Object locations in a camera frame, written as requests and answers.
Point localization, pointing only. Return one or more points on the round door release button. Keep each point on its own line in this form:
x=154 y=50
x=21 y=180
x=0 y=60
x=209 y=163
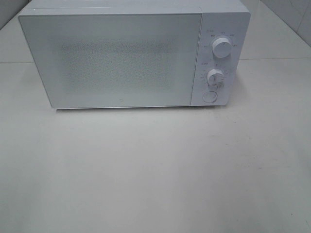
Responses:
x=210 y=97

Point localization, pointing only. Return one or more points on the white timer knob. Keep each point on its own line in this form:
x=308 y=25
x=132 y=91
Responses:
x=215 y=77

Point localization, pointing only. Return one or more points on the white microwave door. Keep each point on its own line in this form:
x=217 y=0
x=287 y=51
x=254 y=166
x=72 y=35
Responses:
x=94 y=61

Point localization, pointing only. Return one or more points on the white microwave oven body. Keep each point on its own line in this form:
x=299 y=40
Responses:
x=218 y=18

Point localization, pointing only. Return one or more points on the upper white power knob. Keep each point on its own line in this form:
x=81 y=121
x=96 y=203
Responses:
x=222 y=47

